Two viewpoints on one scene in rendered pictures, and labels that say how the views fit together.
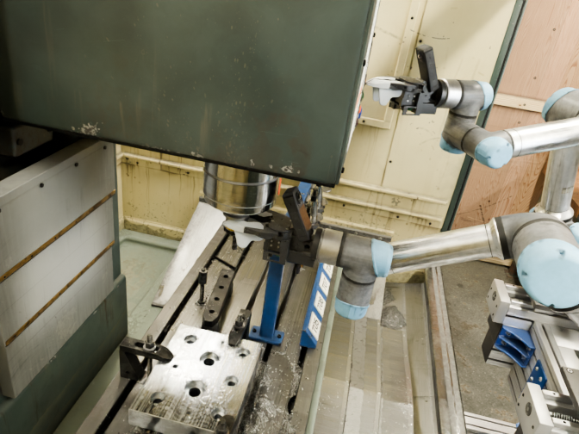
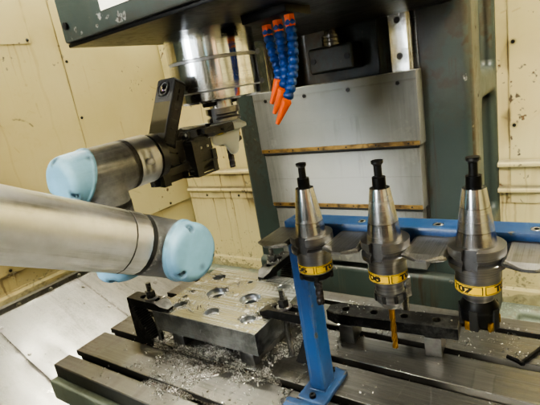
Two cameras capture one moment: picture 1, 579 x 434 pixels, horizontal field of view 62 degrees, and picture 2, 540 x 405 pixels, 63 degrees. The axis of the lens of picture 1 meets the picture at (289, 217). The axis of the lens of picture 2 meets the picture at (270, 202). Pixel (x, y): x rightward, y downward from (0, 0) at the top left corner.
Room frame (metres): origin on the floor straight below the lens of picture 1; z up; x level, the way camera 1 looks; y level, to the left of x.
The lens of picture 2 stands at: (1.39, -0.60, 1.44)
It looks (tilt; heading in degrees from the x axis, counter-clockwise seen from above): 15 degrees down; 119
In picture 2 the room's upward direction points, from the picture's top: 10 degrees counter-clockwise
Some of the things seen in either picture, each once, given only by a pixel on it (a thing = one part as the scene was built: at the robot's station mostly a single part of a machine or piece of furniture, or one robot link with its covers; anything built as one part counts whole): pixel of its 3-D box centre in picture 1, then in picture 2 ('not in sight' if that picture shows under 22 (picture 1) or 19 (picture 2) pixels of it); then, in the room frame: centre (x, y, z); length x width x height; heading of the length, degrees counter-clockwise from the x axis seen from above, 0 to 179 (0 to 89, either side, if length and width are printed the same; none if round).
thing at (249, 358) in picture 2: not in sight; (273, 329); (0.93, 0.14, 0.92); 0.20 x 0.04 x 0.04; 83
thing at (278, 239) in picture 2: not in sight; (280, 238); (1.08, -0.04, 1.21); 0.07 x 0.05 x 0.01; 83
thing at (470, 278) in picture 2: not in sight; (477, 275); (1.36, -0.07, 1.18); 0.05 x 0.05 x 0.03
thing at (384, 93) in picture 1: (383, 93); not in sight; (1.19, -0.18, 1.63); 0.09 x 0.03 x 0.06; 113
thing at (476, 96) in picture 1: (468, 96); not in sight; (1.31, -0.42, 1.63); 0.11 x 0.08 x 0.09; 113
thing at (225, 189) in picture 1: (241, 172); (213, 67); (0.92, 0.11, 1.48); 0.16 x 0.16 x 0.12
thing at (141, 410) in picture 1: (202, 380); (235, 304); (0.83, 0.15, 0.96); 0.29 x 0.23 x 0.05; 173
